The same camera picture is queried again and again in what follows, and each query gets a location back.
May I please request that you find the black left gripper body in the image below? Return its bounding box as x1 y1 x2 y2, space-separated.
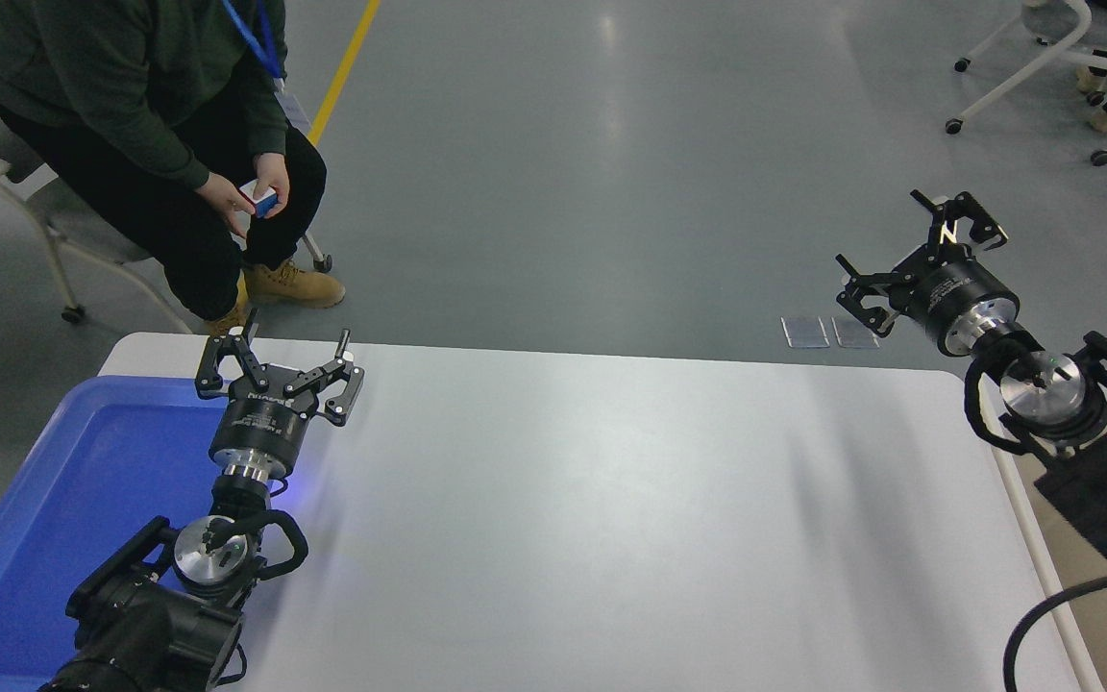
208 383 323 475

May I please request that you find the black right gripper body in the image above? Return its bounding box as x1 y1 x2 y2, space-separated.
903 246 1019 334

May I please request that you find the person's right hand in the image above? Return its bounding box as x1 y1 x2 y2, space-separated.
196 173 257 239

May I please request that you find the person's left hand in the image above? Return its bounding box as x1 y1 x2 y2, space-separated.
254 151 292 221

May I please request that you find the clear floor plate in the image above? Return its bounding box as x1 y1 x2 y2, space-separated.
781 316 830 349
831 315 880 349

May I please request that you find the blue plastic tray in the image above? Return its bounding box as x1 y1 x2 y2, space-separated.
0 374 261 692

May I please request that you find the seated person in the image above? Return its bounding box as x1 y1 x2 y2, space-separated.
0 0 347 337

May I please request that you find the large pale bin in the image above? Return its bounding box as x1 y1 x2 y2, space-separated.
986 380 1107 692

